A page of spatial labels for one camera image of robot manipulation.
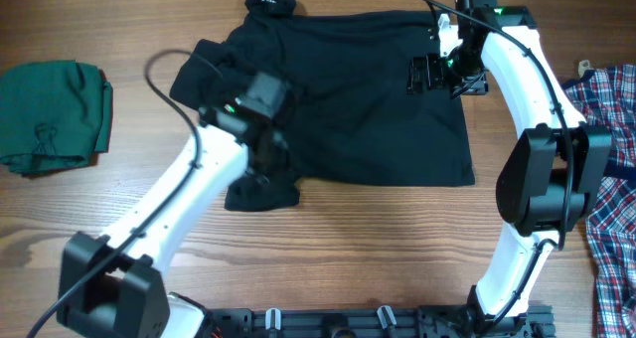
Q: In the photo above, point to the folded green garment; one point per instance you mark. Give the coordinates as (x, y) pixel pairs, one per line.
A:
(54, 116)

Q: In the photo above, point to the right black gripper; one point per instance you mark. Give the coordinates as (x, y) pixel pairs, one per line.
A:
(430, 62)

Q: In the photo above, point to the plaid red blue shirt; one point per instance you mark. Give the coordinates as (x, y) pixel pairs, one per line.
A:
(607, 97)

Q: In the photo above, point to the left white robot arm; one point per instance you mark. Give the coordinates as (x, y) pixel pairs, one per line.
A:
(113, 285)

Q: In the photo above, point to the black t-shirt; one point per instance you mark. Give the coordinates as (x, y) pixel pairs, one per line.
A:
(353, 113)

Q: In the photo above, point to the black mounting rail base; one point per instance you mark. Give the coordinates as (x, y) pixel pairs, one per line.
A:
(385, 321)

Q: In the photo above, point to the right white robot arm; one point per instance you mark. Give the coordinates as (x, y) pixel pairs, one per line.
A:
(549, 182)

